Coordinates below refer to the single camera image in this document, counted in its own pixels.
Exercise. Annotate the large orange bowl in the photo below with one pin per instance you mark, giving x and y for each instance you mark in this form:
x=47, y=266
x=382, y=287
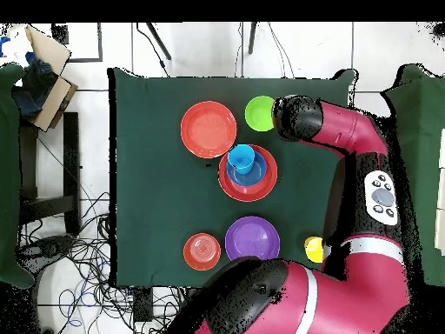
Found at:
x=208, y=129
x=250, y=193

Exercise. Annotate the small blue bowl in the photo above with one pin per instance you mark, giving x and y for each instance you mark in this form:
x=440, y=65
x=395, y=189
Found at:
x=253, y=175

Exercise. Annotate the blue cup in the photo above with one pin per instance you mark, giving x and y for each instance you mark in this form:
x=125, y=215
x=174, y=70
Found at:
x=241, y=158

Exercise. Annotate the green bowl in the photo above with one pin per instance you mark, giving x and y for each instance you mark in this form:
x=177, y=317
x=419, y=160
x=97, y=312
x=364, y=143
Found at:
x=259, y=114

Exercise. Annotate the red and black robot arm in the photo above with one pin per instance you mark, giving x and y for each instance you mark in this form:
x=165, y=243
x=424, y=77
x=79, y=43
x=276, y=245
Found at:
x=347, y=299

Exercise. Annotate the purple bowl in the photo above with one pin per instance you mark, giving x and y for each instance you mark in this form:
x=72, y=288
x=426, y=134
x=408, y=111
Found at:
x=252, y=240

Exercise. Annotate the dark green tablecloth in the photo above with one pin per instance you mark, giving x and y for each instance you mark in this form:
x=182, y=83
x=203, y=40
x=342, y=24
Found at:
x=156, y=195

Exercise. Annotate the small orange bowl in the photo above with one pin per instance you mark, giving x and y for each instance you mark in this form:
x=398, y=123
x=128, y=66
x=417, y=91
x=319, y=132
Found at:
x=202, y=252

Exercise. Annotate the yellow cup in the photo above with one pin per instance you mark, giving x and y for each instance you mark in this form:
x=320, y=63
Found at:
x=313, y=248

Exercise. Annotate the black box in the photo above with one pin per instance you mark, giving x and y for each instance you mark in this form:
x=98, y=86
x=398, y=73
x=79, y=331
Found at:
x=143, y=304

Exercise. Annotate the black tripod leg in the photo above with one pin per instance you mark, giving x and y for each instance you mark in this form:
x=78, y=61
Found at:
x=159, y=41
x=252, y=38

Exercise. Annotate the black stool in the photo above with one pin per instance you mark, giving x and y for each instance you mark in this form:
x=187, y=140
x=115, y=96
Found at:
x=71, y=156

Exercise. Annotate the cardboard box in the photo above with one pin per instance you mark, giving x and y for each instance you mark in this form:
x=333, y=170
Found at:
x=54, y=101

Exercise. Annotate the green cloth covered table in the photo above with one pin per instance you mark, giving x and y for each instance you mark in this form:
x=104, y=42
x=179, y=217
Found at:
x=8, y=174
x=424, y=156

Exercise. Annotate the blue cloth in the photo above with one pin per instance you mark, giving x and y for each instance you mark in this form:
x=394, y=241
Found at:
x=34, y=87

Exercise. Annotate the dark grey frame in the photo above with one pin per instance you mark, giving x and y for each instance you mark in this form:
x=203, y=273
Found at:
x=100, y=45

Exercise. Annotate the grey pedestal foot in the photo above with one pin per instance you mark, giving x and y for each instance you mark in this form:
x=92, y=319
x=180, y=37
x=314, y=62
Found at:
x=45, y=252

